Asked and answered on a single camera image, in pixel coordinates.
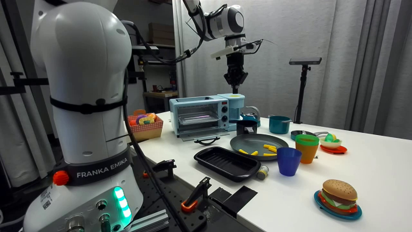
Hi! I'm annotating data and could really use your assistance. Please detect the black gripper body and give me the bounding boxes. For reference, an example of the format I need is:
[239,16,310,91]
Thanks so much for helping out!
[224,34,262,87]

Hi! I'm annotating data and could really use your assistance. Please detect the light blue toaster oven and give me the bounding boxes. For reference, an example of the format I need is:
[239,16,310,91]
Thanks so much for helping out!
[168,93,244,138]

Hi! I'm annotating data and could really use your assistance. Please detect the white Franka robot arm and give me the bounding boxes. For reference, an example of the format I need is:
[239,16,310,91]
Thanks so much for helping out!
[23,0,172,232]

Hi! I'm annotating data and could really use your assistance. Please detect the black coffee pot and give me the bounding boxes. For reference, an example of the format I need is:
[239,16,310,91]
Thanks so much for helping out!
[237,106,260,136]

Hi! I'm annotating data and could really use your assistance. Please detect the teal pot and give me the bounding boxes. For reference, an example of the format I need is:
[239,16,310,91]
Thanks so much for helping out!
[269,116,291,134]

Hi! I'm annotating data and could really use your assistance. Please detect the yellow toy fries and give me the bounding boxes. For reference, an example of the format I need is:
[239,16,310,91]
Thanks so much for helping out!
[238,145,276,158]

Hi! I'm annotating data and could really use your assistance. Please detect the black tripod stand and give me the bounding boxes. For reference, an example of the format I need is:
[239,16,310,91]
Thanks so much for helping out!
[288,58,322,124]

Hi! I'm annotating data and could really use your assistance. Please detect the dark small pan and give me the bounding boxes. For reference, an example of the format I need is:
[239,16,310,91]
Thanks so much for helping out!
[289,131,316,141]

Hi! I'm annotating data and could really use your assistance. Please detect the black rectangular baking tray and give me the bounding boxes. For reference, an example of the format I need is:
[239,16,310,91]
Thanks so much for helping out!
[194,147,260,182]

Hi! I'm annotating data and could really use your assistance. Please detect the background shelf rack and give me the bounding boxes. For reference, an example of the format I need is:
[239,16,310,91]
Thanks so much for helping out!
[123,21,177,113]

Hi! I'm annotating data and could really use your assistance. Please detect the small green grey jar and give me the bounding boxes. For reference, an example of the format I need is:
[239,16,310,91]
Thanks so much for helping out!
[256,167,269,181]

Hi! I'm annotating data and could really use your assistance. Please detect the blue plastic cup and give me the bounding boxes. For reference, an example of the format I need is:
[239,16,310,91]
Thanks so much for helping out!
[278,147,301,177]

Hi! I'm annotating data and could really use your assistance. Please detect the orange cup green rim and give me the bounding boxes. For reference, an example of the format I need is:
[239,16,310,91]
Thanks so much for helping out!
[294,134,319,164]

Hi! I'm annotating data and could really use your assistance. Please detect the wooden basket with toys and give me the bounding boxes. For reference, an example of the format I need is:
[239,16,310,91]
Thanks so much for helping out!
[127,113,163,142]

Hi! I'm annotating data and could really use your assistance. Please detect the small black clamp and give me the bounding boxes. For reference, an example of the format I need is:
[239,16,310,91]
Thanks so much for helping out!
[149,160,176,180]

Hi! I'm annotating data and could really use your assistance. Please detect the orange black clamp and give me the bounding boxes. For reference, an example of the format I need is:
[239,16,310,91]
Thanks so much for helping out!
[180,177,211,214]

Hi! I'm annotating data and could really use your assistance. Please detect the red plate with toy food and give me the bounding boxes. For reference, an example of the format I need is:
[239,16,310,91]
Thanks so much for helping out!
[320,134,346,155]

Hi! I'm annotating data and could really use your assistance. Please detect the toy hamburger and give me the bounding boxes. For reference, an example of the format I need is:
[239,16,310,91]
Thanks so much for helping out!
[318,180,358,216]

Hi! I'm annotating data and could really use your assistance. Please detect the teal burger plate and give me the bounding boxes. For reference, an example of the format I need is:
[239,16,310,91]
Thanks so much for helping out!
[312,191,363,222]

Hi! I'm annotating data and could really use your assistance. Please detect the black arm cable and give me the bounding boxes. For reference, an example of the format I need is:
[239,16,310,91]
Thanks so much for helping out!
[121,4,229,232]

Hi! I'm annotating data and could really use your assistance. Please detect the black oven handle piece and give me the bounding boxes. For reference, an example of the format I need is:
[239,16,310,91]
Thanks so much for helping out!
[194,137,220,146]

